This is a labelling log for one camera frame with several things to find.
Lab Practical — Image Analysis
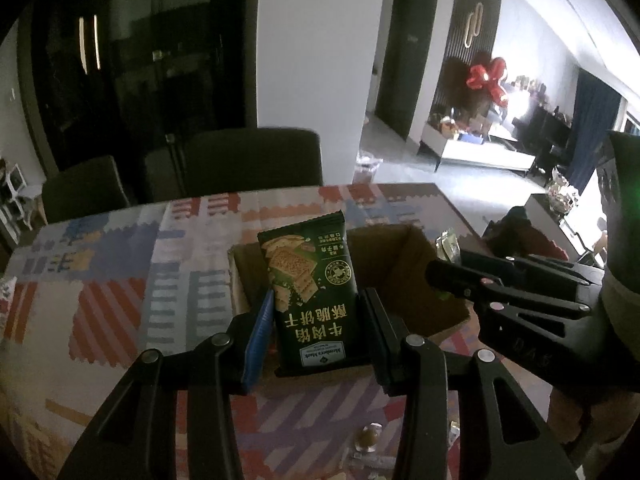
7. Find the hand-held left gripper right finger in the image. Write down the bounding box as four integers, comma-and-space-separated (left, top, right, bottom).
357, 287, 581, 480

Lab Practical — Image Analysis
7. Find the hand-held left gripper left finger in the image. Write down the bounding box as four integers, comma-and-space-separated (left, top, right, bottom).
57, 287, 276, 480

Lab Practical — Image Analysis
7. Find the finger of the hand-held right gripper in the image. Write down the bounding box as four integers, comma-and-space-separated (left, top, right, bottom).
425, 259, 594, 334
457, 249, 606, 289

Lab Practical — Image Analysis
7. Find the small yellow-green snack packet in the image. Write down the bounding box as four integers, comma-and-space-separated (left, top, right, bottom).
433, 226, 462, 264

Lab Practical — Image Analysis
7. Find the brown cardboard box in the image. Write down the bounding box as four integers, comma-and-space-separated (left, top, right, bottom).
227, 224, 471, 377

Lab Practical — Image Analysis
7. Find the dark green cracker packet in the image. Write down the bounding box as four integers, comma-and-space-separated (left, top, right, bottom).
256, 210, 373, 378

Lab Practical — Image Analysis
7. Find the small clear-wrapped candy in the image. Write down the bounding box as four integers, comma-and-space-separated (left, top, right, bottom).
352, 422, 384, 454

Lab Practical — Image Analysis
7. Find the person's right hand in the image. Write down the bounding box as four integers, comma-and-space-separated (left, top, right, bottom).
547, 390, 601, 468

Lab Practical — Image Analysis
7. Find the red cloth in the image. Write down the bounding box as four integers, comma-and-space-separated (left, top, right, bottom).
486, 206, 577, 262

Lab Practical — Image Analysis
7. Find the shiny silver wrapping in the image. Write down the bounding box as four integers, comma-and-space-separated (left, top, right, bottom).
544, 166, 582, 212

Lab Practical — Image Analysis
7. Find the white low table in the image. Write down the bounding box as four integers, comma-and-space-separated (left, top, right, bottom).
419, 131, 537, 177

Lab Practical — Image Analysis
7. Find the dark sideboard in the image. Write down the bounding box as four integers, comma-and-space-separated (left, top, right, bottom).
509, 101, 575, 177

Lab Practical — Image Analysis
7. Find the colourful patterned tablecloth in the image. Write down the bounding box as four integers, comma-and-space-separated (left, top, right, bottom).
0, 182, 568, 480

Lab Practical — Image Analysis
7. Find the blue curtain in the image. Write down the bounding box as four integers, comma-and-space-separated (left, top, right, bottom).
566, 68, 627, 192

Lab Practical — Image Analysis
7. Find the dark dining chair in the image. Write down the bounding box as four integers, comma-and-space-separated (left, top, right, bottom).
181, 128, 324, 197
41, 155, 132, 224
144, 147, 185, 203

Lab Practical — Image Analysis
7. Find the red foil balloon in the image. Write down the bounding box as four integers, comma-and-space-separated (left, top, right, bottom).
465, 56, 512, 107

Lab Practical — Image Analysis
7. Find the dark doorway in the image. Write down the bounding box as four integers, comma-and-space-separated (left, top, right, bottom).
374, 0, 442, 142

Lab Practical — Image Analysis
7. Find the white small chair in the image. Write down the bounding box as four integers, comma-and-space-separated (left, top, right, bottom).
0, 159, 42, 242

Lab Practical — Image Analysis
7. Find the dark glass cabinet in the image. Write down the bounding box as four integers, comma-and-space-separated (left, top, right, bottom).
20, 0, 262, 177

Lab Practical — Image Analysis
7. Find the dark slatted wall panel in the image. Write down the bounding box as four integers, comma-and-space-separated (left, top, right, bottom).
429, 0, 504, 128

